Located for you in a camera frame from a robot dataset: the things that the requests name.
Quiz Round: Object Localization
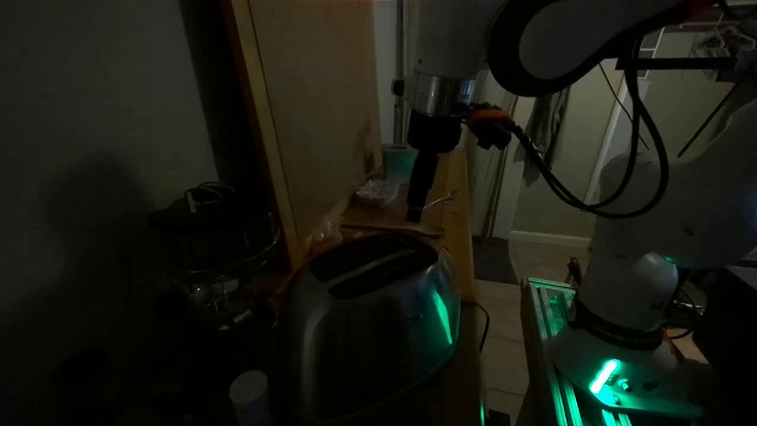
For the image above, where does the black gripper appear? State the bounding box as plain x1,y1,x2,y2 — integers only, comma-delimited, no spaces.
403,107,463,226

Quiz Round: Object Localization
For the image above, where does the small white cup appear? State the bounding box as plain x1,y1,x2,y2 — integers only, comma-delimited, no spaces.
228,368,274,426

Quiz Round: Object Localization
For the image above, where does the white speckled sponge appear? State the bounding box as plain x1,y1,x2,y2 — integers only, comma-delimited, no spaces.
353,175,404,210

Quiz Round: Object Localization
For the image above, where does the blue tissue box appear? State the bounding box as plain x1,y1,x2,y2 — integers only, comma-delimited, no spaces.
381,145,422,189

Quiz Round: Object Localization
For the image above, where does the large wooden board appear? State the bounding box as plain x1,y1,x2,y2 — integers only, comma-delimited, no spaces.
225,0,385,269

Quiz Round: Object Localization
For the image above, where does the orange cable connector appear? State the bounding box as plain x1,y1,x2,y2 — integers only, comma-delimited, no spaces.
463,104,515,151

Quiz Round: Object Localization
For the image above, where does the black toaster cord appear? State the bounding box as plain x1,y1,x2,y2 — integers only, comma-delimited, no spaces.
460,297,491,373

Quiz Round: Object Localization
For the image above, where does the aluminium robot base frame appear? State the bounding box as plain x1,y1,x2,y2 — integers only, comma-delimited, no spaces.
517,275,713,426

